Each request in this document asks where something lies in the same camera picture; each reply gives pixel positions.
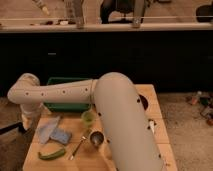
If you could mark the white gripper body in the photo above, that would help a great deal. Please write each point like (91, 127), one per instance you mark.
(29, 112)

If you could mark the purple bowl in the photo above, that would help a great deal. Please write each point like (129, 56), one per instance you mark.
(144, 102)

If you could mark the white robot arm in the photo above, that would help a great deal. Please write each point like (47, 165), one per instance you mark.
(118, 104)

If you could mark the green tray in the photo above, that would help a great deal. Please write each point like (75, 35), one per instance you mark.
(66, 107)

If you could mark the blue sponge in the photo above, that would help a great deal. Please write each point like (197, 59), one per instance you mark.
(61, 136)

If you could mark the green pepper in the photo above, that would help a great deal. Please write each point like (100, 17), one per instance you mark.
(52, 156)

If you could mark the green cup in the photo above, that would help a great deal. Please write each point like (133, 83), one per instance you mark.
(87, 118)

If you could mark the silver fork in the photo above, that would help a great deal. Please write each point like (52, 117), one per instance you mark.
(83, 138)

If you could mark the metal measuring cup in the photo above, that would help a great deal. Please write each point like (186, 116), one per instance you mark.
(97, 138)

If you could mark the black office chair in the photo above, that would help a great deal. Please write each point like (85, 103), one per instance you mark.
(136, 7)

